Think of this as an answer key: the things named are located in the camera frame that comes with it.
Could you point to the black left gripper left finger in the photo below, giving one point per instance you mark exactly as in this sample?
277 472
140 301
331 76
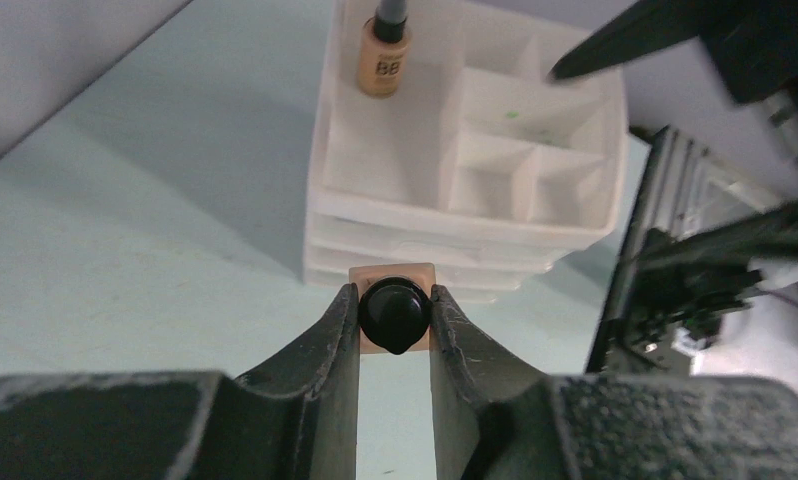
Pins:
293 416

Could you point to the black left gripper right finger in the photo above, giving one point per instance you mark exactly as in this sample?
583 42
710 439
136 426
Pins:
497 417

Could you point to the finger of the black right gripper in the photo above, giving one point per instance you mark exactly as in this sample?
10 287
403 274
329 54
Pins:
646 27

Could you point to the white plastic drawer organizer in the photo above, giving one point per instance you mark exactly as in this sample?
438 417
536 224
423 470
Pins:
477 164

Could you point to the foundation bottle black cap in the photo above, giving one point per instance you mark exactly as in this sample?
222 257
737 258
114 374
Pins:
384 46

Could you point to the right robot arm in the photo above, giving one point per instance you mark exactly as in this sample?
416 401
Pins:
752 44

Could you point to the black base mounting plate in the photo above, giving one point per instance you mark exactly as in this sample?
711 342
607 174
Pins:
692 252

